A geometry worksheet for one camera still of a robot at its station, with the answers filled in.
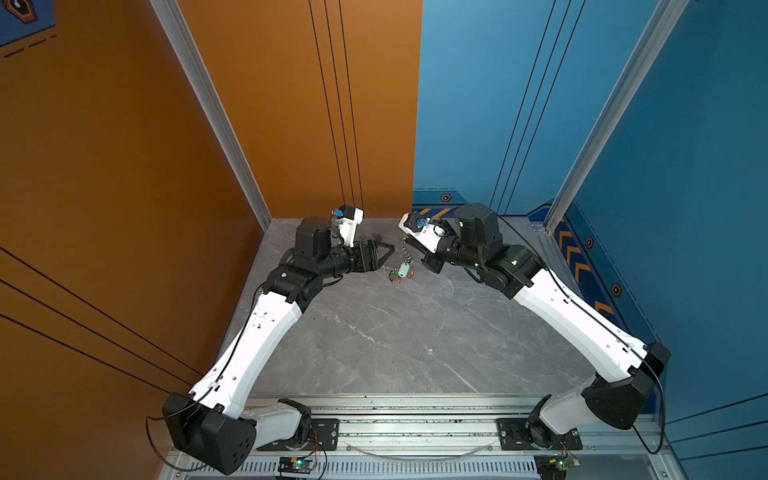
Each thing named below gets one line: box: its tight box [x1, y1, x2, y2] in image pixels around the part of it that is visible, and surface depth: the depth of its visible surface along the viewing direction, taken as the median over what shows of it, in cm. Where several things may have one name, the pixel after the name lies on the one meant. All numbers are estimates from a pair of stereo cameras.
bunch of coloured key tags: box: [388, 262, 415, 285], surface depth 76 cm
